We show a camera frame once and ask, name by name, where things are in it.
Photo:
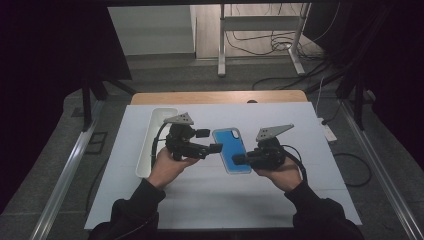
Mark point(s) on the blue phone case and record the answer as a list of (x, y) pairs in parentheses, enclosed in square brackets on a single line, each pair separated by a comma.
[(230, 146)]

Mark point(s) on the white table cover board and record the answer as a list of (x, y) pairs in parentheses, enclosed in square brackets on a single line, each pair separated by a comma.
[(266, 200)]

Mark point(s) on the white power strip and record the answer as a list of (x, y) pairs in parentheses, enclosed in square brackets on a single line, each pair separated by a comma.
[(330, 135)]

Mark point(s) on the black curtain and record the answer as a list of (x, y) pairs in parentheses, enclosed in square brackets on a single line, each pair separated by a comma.
[(40, 83), (400, 83)]

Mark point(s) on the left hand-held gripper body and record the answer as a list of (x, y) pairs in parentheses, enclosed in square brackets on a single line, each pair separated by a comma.
[(181, 143)]

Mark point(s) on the black floor plate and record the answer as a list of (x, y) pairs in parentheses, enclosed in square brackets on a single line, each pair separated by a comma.
[(96, 142)]

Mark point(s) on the white plastic storage bin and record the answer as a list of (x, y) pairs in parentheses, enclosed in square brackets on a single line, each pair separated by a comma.
[(146, 156)]

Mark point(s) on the person's right hand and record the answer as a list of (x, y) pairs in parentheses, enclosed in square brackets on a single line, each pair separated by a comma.
[(286, 175)]

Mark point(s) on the person's left hand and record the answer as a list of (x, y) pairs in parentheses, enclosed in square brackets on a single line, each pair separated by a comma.
[(165, 170)]

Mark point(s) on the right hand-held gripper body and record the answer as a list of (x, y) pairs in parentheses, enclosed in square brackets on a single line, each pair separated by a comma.
[(266, 156)]

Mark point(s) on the black metal stand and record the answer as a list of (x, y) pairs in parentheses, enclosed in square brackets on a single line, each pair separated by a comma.
[(86, 106), (359, 106)]

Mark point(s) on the white metal desk frame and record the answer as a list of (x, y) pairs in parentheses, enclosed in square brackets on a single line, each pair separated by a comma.
[(256, 23)]

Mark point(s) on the wooden table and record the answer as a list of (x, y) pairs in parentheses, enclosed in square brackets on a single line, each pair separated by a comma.
[(200, 97)]

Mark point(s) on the aluminium rail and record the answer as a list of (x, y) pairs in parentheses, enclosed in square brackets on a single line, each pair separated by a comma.
[(66, 170), (380, 166)]

